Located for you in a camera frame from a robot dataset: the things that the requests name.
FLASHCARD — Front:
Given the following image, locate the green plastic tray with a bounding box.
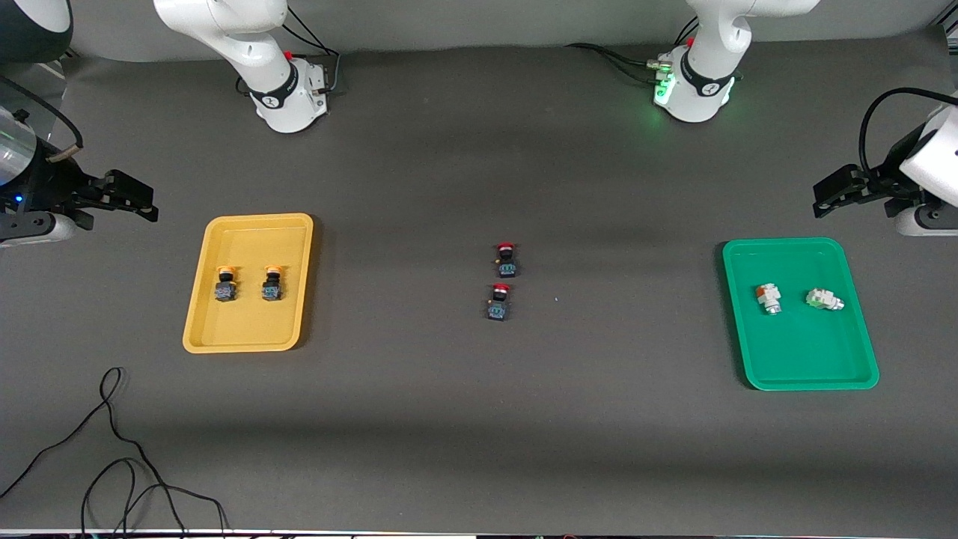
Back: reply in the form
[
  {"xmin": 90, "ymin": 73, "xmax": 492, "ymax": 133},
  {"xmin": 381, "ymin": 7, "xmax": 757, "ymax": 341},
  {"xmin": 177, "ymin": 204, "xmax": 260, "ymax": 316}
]
[{"xmin": 722, "ymin": 237, "xmax": 880, "ymax": 392}]

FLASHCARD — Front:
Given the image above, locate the yellow plastic tray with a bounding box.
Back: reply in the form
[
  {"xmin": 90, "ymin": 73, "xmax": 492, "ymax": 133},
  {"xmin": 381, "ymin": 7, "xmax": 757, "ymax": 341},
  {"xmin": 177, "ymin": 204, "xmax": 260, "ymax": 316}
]
[{"xmin": 183, "ymin": 213, "xmax": 315, "ymax": 354}]

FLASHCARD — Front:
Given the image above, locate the dark grey table mat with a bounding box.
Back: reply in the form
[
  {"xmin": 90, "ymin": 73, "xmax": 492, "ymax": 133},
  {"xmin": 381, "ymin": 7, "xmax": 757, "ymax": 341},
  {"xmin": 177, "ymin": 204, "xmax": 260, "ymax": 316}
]
[{"xmin": 0, "ymin": 30, "xmax": 958, "ymax": 536}]

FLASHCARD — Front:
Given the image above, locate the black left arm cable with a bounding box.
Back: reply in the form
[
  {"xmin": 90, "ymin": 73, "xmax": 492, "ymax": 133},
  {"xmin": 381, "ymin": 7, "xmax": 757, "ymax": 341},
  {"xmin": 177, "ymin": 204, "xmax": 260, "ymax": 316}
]
[{"xmin": 858, "ymin": 87, "xmax": 958, "ymax": 177}]

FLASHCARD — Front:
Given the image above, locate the thin black loose cable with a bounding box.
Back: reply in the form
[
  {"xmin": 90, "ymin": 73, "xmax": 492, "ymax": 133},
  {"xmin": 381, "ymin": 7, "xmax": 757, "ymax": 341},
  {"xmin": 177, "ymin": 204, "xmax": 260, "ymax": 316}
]
[{"xmin": 0, "ymin": 366, "xmax": 230, "ymax": 539}]

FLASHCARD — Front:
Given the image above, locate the black right base cable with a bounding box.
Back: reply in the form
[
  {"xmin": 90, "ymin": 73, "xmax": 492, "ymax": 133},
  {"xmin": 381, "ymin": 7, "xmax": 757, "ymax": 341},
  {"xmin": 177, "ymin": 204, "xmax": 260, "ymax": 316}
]
[{"xmin": 281, "ymin": 4, "xmax": 342, "ymax": 94}]

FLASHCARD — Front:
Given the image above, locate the black base cable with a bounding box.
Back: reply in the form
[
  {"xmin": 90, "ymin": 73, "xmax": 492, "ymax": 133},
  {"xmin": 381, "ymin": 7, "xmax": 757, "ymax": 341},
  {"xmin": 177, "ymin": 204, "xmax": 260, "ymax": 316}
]
[
  {"xmin": 281, "ymin": 4, "xmax": 342, "ymax": 94},
  {"xmin": 565, "ymin": 42, "xmax": 665, "ymax": 85}
]

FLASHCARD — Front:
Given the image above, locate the black left base cable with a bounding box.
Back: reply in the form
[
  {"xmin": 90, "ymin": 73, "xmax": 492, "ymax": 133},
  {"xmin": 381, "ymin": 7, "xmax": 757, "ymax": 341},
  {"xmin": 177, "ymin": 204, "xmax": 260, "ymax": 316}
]
[{"xmin": 565, "ymin": 42, "xmax": 665, "ymax": 85}]

